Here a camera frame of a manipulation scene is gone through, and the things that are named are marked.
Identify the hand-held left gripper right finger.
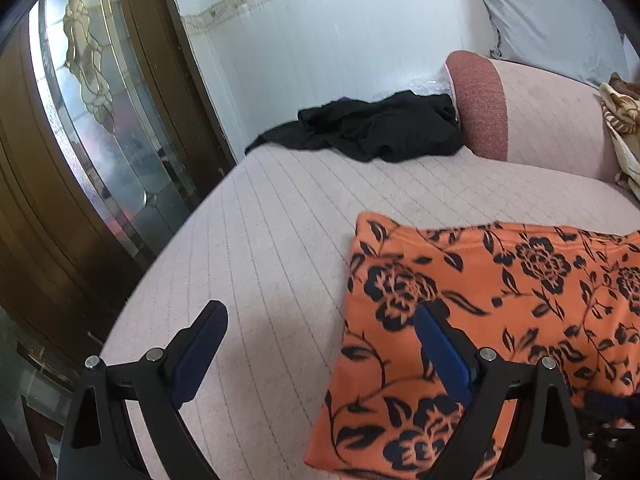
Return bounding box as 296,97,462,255
414,301,586,480

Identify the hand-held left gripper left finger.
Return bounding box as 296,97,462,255
56,300,229,480

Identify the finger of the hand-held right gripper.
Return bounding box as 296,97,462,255
585,391,640,418

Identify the orange floral blouse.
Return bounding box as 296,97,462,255
303,212,640,480

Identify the pink sofa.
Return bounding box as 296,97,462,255
97,50,640,480

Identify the wooden door with glass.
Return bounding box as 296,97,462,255
0,0,236,376

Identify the black garment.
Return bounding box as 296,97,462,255
245,91,463,163

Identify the cream floral cloth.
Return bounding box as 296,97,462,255
600,80,640,196

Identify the clear plastic bag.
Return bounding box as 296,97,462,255
407,77,453,97

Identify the brown cloth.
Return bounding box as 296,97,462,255
609,72,640,101

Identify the grey pillow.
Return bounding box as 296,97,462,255
467,0,628,88

